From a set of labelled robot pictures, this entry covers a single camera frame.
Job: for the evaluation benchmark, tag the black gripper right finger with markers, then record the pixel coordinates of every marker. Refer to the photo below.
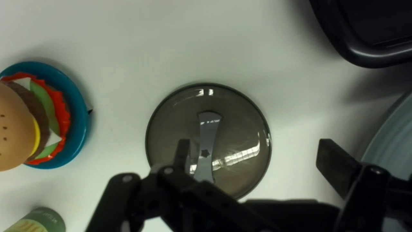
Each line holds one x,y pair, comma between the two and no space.
337,168

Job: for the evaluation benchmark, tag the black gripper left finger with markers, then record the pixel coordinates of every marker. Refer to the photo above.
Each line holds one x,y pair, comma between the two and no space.
183,155

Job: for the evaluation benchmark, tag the grey metal pot lid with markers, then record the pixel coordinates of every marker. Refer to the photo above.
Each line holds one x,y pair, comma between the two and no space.
232,133

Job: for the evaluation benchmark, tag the grey frying pan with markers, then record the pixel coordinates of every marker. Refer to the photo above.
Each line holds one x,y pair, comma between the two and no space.
394,142

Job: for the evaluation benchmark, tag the teal plate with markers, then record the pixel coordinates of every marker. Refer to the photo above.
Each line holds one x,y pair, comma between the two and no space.
79,116

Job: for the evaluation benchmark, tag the black grill tray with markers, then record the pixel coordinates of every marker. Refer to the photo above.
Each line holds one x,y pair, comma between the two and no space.
368,34

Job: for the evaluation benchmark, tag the small green can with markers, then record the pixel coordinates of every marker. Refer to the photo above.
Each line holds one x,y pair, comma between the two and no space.
40,220

